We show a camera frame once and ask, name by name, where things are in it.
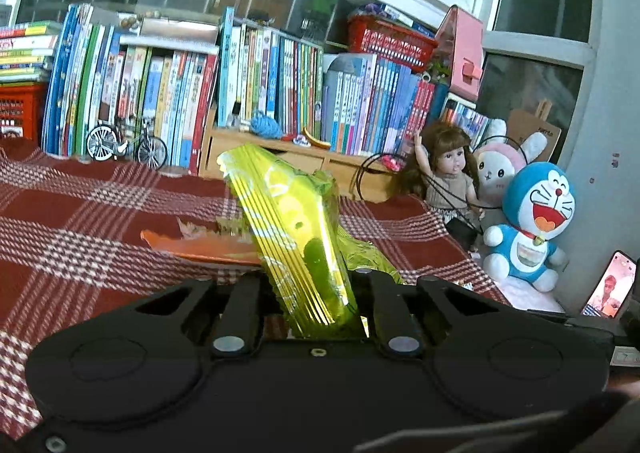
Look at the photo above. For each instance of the nail polish bottle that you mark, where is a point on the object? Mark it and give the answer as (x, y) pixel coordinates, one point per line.
(234, 117)

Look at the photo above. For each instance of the red plastic crate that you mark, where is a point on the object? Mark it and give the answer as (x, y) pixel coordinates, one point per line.
(21, 110)

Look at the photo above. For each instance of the blue Doraemon plush toy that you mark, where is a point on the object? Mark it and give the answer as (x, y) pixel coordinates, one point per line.
(538, 205)

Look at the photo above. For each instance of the smartphone with lit screen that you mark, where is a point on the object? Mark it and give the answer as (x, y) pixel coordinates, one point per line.
(614, 287)

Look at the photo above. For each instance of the pink toy house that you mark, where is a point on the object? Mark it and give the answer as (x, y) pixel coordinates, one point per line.
(459, 39)

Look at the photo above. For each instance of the wooden drawer organizer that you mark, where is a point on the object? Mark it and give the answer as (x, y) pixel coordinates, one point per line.
(371, 182)

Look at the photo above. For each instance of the row of books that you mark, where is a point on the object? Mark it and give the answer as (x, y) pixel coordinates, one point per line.
(270, 71)
(110, 67)
(369, 104)

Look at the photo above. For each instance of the right row of books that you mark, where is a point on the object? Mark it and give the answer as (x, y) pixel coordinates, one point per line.
(369, 104)

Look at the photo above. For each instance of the miniature bicycle model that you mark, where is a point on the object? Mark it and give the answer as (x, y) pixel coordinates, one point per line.
(106, 142)

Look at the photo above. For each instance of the red plastic basket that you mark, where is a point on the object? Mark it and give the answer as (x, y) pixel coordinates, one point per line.
(391, 41)

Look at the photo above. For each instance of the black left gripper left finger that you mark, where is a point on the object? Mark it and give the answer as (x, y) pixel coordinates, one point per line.
(236, 334)

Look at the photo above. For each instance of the middle row of books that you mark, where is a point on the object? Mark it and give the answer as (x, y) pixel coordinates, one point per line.
(270, 71)

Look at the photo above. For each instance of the brown haired doll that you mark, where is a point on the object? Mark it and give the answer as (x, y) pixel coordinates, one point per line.
(441, 171)

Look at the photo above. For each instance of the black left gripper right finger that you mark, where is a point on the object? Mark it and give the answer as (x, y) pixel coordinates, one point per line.
(380, 300)

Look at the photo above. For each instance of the stack of horizontal books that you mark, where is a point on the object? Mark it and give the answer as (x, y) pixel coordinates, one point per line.
(27, 52)

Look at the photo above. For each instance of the orange snack box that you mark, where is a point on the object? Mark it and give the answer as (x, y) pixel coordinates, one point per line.
(226, 242)

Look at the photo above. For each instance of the yellow foil snack bag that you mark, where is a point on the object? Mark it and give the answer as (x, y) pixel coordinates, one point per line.
(307, 254)

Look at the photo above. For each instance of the left row of books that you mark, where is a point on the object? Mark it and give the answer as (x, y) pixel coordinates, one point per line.
(110, 67)

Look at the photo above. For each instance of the blue yarn ball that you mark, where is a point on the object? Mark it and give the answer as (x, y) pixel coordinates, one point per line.
(263, 126)

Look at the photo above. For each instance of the white pink bunny plush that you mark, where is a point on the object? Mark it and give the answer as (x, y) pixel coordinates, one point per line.
(499, 158)

